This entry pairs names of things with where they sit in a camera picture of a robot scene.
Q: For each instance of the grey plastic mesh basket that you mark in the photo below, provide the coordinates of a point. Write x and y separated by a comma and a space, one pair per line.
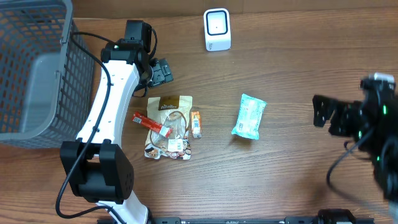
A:
46, 75

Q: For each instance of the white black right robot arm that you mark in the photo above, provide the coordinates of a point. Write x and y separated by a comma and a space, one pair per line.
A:
371, 123

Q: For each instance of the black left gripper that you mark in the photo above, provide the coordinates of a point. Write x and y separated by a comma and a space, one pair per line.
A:
162, 73

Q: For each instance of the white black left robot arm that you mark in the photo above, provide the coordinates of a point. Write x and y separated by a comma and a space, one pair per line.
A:
98, 173

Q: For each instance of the white barcode scanner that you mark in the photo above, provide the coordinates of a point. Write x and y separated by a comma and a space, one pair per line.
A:
217, 29

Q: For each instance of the beige Pantree snack pouch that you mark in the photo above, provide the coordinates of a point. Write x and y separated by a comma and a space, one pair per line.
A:
172, 112

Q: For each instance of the small orange box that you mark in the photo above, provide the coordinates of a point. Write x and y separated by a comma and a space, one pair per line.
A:
196, 124

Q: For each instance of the teal wet wipes pack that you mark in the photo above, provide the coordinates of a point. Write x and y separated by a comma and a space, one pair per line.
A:
249, 117

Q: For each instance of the red snack stick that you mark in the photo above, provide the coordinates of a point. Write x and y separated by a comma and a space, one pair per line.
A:
152, 125

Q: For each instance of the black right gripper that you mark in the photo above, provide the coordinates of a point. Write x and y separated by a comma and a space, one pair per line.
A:
337, 117

